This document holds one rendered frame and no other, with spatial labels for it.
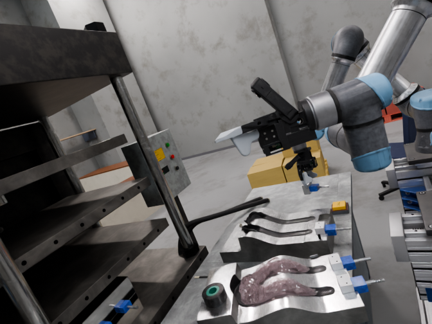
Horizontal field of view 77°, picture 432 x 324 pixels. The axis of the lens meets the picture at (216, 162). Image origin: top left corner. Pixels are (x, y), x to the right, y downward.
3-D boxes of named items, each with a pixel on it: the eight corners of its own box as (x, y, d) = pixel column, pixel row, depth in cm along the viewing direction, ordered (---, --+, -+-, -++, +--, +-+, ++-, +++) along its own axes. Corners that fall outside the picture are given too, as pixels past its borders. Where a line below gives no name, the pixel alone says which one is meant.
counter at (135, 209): (175, 197, 565) (161, 166, 550) (92, 259, 407) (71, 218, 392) (153, 199, 602) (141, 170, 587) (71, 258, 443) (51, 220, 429)
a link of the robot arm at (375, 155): (375, 153, 66) (364, 110, 63) (402, 166, 55) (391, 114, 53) (342, 164, 67) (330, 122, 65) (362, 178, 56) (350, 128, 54)
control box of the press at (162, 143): (246, 309, 207) (172, 126, 177) (232, 345, 182) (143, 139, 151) (221, 307, 218) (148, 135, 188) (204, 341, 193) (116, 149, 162)
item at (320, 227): (352, 230, 110) (349, 218, 108) (352, 238, 105) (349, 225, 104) (319, 233, 116) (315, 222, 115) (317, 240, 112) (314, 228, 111)
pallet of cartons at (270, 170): (337, 164, 413) (326, 123, 399) (328, 191, 341) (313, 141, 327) (266, 175, 481) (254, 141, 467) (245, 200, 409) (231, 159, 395)
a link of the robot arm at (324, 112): (329, 87, 53) (319, 92, 61) (306, 96, 54) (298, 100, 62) (341, 124, 53) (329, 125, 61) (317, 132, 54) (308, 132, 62)
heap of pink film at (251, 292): (308, 263, 101) (302, 245, 100) (319, 299, 84) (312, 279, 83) (242, 278, 107) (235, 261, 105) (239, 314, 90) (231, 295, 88)
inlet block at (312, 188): (331, 189, 141) (328, 179, 141) (328, 193, 138) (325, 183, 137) (307, 191, 150) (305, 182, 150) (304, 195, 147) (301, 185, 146)
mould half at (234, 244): (335, 224, 129) (328, 198, 126) (332, 259, 107) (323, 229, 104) (241, 232, 154) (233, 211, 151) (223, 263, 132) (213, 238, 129)
